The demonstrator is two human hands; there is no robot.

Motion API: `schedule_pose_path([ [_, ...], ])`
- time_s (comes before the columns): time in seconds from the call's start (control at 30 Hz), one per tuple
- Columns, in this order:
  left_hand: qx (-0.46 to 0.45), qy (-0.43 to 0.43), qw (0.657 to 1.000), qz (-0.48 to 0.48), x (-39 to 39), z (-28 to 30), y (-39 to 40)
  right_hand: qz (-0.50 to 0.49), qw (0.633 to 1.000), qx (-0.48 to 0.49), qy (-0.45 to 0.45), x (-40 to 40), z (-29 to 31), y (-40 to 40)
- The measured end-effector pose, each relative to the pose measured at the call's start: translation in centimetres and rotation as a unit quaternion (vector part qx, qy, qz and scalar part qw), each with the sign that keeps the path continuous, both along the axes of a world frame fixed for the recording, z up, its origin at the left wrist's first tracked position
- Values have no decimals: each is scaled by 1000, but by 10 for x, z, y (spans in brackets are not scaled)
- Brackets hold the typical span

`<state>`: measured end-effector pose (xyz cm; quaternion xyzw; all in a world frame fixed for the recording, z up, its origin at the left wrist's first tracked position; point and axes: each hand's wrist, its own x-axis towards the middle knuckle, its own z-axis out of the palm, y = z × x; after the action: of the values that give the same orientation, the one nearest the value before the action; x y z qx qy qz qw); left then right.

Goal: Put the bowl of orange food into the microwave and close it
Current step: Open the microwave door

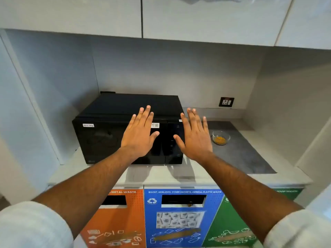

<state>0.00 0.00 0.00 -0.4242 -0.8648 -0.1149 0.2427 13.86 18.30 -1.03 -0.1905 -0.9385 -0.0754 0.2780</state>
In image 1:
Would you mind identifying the person's right hand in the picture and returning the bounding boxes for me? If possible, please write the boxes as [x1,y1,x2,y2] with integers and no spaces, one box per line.
[173,108,213,163]

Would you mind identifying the person's left hand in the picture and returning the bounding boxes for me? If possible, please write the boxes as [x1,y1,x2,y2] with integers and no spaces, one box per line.
[121,105,160,161]

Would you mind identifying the person's left forearm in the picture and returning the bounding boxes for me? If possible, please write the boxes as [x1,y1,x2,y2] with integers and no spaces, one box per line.
[32,147,135,239]

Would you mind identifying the person's right forearm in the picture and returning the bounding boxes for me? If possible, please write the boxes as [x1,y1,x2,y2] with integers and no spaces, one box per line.
[199,153,304,244]

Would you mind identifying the glass bowl with yellow food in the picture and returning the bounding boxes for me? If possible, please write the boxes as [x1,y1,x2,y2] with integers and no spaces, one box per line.
[212,131,230,146]

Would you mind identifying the black microwave oven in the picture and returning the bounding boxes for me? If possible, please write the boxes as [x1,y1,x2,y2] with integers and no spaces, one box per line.
[72,91,185,165]

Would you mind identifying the grey countertop mat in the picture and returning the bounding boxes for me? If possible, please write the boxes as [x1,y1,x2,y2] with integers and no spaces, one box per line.
[207,121,277,175]

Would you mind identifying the blue waste bin panel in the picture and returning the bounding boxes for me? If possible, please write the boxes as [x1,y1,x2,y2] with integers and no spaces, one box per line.
[144,188,225,248]

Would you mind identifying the orange waste bin panel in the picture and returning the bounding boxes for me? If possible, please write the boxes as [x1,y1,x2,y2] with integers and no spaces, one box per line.
[80,189,147,248]

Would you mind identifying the white overhead cabinet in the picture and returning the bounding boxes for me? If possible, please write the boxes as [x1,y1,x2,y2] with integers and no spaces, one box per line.
[0,0,331,50]

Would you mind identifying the green waste bin panel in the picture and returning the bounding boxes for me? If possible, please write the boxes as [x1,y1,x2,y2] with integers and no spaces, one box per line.
[202,188,303,248]

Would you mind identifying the person's white right sleeve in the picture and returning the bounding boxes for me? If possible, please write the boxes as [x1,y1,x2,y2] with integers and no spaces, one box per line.
[263,209,331,248]

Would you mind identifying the person's white sleeve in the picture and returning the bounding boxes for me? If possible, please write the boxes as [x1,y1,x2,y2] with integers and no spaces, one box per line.
[0,201,74,248]
[263,209,331,248]

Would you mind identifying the person's white left sleeve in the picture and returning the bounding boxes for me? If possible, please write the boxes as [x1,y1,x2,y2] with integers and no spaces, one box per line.
[0,201,74,248]

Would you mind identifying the black wall power socket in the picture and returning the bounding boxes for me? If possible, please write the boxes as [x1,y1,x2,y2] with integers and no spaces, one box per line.
[219,97,235,108]

